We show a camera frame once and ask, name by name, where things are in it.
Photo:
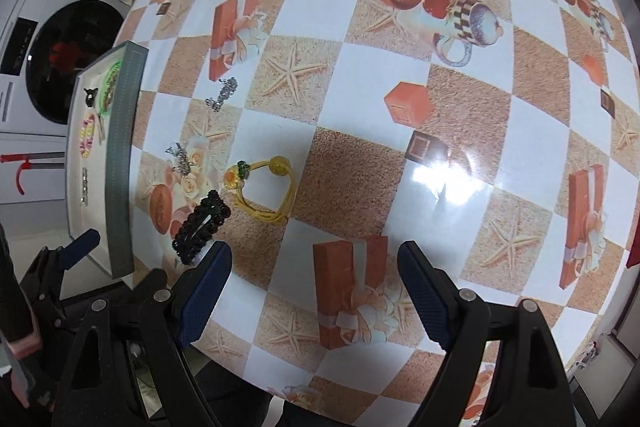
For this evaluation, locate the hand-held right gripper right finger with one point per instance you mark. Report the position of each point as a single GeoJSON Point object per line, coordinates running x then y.
{"type": "Point", "coordinates": [425, 292]}

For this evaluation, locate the silver patterned hair clip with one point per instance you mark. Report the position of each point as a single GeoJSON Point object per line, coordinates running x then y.
{"type": "Point", "coordinates": [85, 187]}

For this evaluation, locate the small silver hair pin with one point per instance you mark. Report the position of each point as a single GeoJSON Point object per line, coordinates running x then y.
{"type": "Point", "coordinates": [181, 159]}

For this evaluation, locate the shallow grey cardboard tray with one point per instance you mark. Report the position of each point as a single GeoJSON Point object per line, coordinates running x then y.
{"type": "Point", "coordinates": [120, 167]}

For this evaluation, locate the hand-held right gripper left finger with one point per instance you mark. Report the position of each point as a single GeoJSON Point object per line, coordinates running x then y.
{"type": "Point", "coordinates": [205, 292]}

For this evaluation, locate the checkered printed tablecloth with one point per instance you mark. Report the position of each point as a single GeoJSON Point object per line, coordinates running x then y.
{"type": "Point", "coordinates": [350, 107]}

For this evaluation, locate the white washing machine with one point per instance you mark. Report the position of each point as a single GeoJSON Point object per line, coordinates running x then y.
{"type": "Point", "coordinates": [45, 52]}

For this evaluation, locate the small black claw clip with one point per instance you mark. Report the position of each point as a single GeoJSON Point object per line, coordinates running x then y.
{"type": "Point", "coordinates": [90, 97]}

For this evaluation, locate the green plastic bangle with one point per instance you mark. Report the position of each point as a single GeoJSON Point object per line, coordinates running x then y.
{"type": "Point", "coordinates": [107, 99]}

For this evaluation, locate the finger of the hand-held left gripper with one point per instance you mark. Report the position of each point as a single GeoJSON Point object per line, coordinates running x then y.
{"type": "Point", "coordinates": [80, 246]}

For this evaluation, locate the black beaded hair clip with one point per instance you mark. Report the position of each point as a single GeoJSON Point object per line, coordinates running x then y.
{"type": "Point", "coordinates": [200, 227]}

